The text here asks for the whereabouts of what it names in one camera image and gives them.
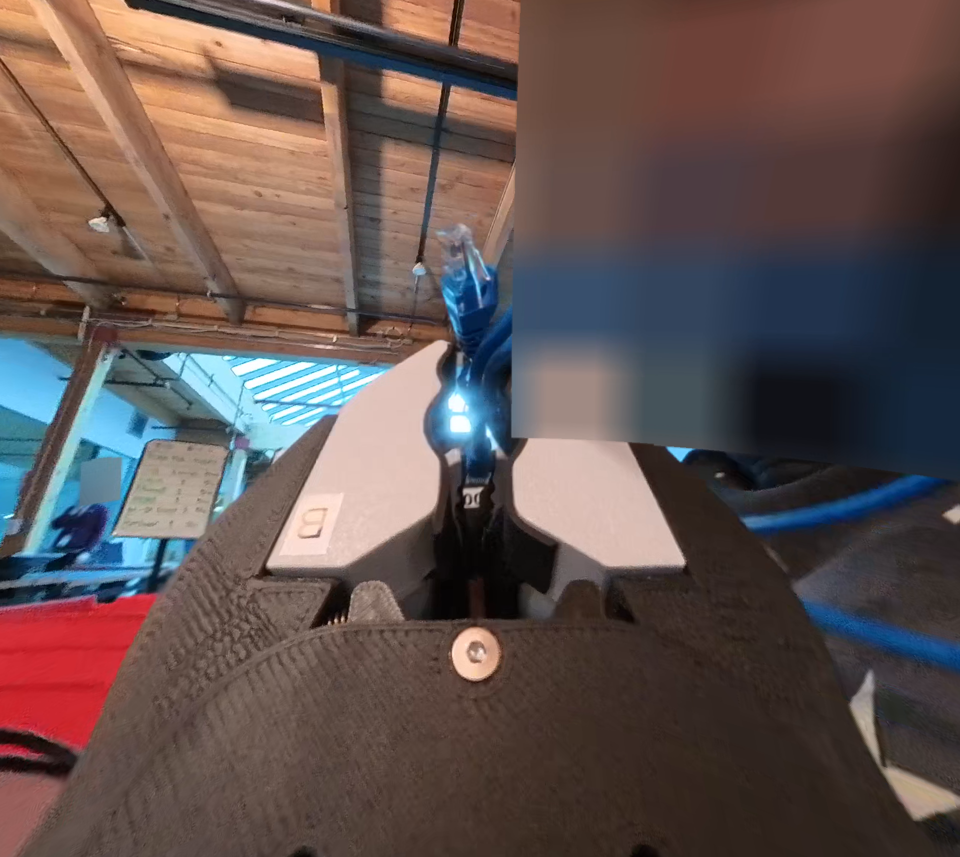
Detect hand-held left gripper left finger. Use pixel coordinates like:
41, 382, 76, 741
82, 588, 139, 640
264, 339, 453, 579

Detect person's dark printed shirt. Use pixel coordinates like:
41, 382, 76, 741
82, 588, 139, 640
738, 455, 960, 824

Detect red plastic bin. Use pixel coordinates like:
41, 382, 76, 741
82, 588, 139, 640
0, 593, 160, 749

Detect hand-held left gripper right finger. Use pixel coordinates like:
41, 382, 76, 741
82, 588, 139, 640
508, 438, 689, 575

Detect black ceiling track rail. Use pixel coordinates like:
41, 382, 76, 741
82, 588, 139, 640
112, 0, 520, 102

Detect blue ethernet cable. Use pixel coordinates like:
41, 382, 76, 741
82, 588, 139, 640
437, 224, 960, 672

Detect wide handwritten whiteboard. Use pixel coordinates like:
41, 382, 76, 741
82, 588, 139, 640
112, 438, 230, 541

